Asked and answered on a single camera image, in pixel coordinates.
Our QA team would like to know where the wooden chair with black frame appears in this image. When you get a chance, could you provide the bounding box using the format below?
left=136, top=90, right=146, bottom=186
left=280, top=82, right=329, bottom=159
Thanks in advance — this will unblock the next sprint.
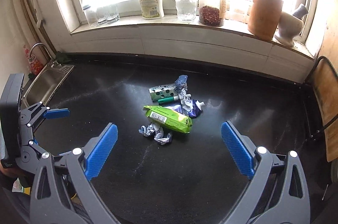
left=305, top=56, right=338, bottom=162

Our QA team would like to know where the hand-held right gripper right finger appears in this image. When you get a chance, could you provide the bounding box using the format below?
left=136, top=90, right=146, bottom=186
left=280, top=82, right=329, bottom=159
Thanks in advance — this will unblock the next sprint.
left=221, top=120, right=311, bottom=224

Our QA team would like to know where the wall pipe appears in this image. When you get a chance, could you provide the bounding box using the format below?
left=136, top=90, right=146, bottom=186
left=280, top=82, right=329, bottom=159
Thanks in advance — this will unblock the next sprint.
left=17, top=0, right=57, bottom=55

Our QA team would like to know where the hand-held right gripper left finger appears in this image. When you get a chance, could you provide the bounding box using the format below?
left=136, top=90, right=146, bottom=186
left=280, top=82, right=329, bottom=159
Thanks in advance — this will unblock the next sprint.
left=30, top=122, right=118, bottom=224

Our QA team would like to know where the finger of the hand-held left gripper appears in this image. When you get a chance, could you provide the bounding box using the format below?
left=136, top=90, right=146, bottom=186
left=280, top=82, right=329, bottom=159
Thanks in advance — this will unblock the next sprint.
left=19, top=101, right=71, bottom=132
left=17, top=130, right=44, bottom=164

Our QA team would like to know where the green marker pen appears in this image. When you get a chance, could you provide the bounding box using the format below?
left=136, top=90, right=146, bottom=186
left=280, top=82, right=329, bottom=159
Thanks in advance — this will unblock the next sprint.
left=158, top=97, right=180, bottom=104

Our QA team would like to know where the wooden utensil holder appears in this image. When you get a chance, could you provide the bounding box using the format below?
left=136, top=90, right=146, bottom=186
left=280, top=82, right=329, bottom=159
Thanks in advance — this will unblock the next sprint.
left=247, top=0, right=284, bottom=41

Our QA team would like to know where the tall clear glass jar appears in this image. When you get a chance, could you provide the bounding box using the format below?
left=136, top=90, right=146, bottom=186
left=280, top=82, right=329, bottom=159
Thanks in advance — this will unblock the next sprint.
left=172, top=0, right=198, bottom=22

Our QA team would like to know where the silver foil wrapper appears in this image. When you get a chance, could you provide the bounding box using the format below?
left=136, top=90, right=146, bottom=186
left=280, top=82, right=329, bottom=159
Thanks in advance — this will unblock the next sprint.
left=139, top=124, right=173, bottom=146

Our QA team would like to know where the dotted carton box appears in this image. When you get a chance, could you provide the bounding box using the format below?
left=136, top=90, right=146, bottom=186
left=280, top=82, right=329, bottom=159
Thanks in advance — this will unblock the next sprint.
left=149, top=83, right=181, bottom=101

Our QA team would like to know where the white pestle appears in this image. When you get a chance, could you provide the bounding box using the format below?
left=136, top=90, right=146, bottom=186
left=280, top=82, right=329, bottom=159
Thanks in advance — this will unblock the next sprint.
left=290, top=4, right=309, bottom=20

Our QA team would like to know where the dark green cloth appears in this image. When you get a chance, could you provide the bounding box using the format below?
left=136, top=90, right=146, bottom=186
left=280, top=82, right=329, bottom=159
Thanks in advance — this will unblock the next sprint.
left=54, top=52, right=70, bottom=64

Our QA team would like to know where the green wipes packet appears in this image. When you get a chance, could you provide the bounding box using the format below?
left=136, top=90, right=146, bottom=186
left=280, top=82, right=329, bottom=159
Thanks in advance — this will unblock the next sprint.
left=143, top=105, right=193, bottom=134

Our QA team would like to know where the dark blue toothpaste tube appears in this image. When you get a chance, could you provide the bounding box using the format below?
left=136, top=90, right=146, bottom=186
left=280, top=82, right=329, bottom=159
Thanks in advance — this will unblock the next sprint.
left=169, top=99, right=205, bottom=119

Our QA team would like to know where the jar of red chilies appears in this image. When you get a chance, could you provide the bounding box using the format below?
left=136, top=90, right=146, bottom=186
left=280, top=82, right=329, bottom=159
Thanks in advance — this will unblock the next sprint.
left=199, top=0, right=228, bottom=27

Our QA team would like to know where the chrome faucet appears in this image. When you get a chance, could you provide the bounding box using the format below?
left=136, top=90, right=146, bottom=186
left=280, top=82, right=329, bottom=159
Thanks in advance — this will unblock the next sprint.
left=29, top=43, right=57, bottom=66

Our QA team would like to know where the steel sink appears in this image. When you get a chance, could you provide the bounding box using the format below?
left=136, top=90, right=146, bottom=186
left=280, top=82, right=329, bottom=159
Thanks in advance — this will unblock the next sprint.
left=22, top=63, right=75, bottom=108

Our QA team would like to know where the white wrapper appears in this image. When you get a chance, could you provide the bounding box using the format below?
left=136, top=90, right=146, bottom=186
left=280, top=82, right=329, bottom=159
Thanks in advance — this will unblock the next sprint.
left=179, top=89, right=194, bottom=111

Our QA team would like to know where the red lid jar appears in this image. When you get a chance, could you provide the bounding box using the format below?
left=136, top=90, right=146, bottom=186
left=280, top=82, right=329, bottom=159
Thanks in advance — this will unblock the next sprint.
left=228, top=0, right=251, bottom=21

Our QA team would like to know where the blue wrapper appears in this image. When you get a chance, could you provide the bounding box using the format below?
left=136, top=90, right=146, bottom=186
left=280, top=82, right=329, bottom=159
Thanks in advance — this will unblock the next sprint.
left=174, top=75, right=188, bottom=90

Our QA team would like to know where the white mortar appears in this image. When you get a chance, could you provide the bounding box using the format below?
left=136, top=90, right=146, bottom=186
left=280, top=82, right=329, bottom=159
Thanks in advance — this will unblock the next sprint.
left=274, top=12, right=304, bottom=47

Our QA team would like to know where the red patterned bottle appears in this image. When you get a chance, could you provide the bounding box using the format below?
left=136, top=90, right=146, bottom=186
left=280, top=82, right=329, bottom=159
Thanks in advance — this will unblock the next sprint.
left=23, top=45, right=44, bottom=75

